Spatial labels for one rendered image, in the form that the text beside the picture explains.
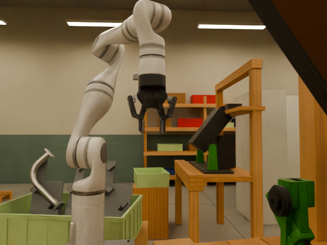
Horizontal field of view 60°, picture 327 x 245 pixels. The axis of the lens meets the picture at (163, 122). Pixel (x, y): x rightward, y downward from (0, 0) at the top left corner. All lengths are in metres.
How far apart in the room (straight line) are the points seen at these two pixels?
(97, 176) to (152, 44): 0.38
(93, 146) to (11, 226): 0.65
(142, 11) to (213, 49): 7.22
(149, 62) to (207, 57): 7.15
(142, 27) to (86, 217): 0.53
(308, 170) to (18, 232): 1.17
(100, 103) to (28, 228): 0.64
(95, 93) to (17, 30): 7.78
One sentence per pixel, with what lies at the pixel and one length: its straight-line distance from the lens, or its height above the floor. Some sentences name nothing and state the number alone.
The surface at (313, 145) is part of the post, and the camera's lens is 1.22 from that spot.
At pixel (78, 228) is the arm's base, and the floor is 1.02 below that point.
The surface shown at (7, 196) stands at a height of 0.06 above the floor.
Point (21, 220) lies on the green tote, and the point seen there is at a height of 0.94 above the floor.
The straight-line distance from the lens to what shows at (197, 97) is 7.08.
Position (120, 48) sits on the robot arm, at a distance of 1.07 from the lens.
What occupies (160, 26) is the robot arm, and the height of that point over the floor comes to 1.58.
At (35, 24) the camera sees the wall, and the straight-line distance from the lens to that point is 8.52.
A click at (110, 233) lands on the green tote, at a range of 1.19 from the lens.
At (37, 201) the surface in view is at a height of 0.95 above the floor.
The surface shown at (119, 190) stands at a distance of 1.45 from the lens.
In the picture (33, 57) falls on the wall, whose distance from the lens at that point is 8.29.
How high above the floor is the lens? 1.29
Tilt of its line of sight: 2 degrees up
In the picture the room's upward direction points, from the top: straight up
